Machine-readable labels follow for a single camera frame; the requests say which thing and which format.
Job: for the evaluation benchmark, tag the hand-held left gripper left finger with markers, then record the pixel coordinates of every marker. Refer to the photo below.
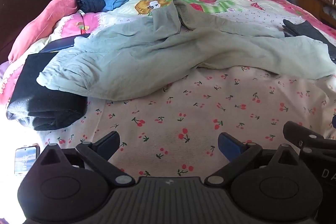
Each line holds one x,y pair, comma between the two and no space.
109,143

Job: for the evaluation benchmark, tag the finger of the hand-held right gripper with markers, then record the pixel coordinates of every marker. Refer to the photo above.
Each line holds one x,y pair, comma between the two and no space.
296,132

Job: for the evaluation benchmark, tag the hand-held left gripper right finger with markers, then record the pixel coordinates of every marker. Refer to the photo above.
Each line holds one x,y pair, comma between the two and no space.
229,145

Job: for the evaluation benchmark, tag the light green pants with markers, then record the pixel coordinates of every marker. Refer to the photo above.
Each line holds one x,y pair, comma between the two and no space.
157,61

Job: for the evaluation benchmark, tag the dark grey folded pants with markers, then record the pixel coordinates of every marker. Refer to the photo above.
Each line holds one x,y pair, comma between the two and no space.
309,32

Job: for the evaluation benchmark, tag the cherry printed bed sheet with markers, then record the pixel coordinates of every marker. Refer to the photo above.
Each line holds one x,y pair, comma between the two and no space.
183,119

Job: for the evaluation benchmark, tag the black folded cloth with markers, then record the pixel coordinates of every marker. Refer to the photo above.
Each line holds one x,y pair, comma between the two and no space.
39,98

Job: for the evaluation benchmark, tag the smartphone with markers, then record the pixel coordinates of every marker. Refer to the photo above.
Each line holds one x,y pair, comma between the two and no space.
26,159

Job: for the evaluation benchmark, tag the dark blue folded cloth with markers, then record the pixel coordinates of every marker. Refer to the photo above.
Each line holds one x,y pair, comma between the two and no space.
60,45

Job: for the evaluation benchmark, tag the wooden cabinet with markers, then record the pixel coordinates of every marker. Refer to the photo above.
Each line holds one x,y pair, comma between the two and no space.
309,3

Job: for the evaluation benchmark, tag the pink pillow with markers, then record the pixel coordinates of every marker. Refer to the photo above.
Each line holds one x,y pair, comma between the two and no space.
39,22

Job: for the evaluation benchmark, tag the blue pillow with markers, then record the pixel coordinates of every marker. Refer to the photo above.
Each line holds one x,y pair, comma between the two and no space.
114,2

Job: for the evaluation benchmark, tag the navy quilted cloth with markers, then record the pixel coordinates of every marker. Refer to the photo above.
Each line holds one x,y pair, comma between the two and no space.
88,1

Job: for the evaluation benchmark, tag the dark wooden headboard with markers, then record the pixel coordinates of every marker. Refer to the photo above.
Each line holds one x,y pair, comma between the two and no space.
21,3

